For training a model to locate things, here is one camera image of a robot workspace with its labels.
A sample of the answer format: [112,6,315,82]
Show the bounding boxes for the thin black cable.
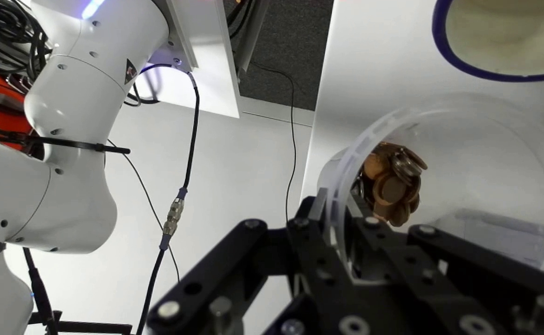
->
[256,61,302,223]

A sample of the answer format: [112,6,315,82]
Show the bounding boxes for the black camera stand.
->
[21,246,135,335]

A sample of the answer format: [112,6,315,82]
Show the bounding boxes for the white enamel mug dark rim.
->
[431,0,544,84]

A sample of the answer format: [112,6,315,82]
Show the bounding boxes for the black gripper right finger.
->
[345,212,544,335]

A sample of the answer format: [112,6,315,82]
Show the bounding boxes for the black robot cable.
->
[125,61,204,335]

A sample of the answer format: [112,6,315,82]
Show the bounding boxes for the red equipment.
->
[0,69,40,153]

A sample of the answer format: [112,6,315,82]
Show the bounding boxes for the colourless plastic cup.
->
[315,91,544,285]

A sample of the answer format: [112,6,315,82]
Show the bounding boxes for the brown coins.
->
[355,141,431,229]

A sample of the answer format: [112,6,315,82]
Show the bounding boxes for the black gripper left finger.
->
[144,195,362,335]

